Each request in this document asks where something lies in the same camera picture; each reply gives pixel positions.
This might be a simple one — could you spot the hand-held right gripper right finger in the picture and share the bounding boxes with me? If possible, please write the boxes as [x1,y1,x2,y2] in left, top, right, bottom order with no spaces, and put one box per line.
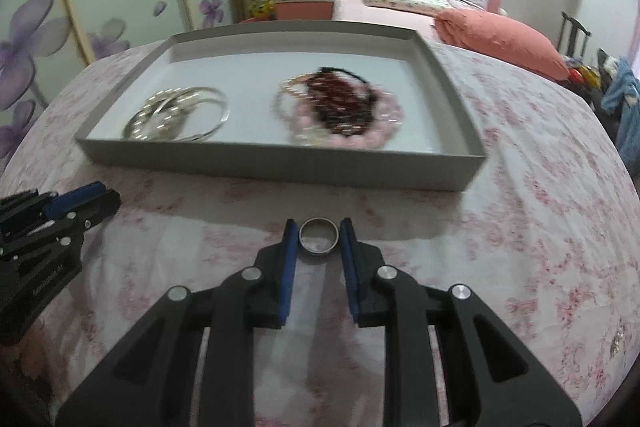
[341,218,583,427]

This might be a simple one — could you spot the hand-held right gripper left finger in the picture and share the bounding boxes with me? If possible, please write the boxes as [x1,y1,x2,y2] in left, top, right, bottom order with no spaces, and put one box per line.
[55,219,300,427]

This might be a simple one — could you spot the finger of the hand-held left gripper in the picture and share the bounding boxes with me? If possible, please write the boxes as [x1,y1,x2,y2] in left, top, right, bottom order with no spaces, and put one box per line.
[55,189,122,235]
[42,181,106,219]

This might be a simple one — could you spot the silver ring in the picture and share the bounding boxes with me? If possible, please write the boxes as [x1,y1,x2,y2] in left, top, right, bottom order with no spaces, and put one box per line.
[298,217,342,257]

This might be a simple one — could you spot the grey cardboard box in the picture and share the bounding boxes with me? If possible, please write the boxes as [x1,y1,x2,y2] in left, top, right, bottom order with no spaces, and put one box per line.
[73,29,487,193]

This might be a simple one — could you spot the white pearl bracelet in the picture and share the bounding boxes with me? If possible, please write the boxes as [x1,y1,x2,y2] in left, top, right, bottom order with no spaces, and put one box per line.
[127,89,202,140]

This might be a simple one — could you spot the thin silver bangle with pearl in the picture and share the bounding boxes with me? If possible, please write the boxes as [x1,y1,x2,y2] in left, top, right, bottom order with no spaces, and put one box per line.
[164,85,232,142]

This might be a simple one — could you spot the dark red bead necklace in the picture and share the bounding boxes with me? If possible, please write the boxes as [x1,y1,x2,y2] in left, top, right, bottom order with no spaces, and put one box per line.
[304,74,382,136]

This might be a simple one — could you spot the pale pink pearl necklace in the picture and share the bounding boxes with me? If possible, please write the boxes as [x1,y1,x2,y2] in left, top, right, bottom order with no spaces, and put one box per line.
[276,74,322,110]

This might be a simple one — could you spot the floral pink bedsheet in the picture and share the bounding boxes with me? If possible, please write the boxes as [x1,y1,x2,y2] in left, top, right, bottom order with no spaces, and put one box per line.
[0,34,640,427]

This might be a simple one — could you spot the pink nightstand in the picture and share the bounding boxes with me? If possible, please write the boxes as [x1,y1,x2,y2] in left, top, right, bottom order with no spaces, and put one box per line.
[273,0,335,22]

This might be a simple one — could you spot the coral pink pillow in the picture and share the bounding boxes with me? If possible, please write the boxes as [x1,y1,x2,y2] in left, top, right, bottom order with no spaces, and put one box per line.
[432,9,571,83]

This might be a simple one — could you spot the colourful toys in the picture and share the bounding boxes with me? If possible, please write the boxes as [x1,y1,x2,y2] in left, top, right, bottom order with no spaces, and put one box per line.
[569,61,601,88]

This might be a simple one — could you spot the blue garment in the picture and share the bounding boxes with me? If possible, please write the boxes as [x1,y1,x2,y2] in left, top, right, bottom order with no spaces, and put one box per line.
[602,56,640,158]

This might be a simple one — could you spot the dark wooden chair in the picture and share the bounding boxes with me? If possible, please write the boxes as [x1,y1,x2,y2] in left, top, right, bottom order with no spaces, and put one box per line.
[559,10,594,58]

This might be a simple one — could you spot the pink bead necklace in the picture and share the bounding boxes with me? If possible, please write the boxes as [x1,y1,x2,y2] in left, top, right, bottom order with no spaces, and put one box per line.
[272,77,405,151]

